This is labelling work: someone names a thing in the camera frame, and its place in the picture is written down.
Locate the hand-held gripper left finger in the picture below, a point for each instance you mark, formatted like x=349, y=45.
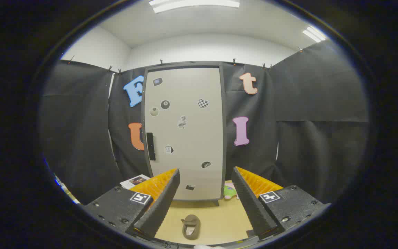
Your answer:
x=161, y=207

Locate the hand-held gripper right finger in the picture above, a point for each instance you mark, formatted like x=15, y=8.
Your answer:
x=250, y=204

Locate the brown fuzzy shoe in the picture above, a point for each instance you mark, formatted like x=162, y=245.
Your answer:
x=190, y=228

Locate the grey shoe cabinet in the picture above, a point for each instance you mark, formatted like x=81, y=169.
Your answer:
x=224, y=138

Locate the green pink plush toy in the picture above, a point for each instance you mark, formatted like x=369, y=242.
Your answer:
x=229, y=192

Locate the white book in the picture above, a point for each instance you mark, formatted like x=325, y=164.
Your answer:
x=135, y=180

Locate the black backdrop cloth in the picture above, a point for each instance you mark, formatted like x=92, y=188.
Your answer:
x=81, y=138

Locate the long ceiling light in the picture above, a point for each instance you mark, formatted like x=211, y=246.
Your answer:
x=192, y=4

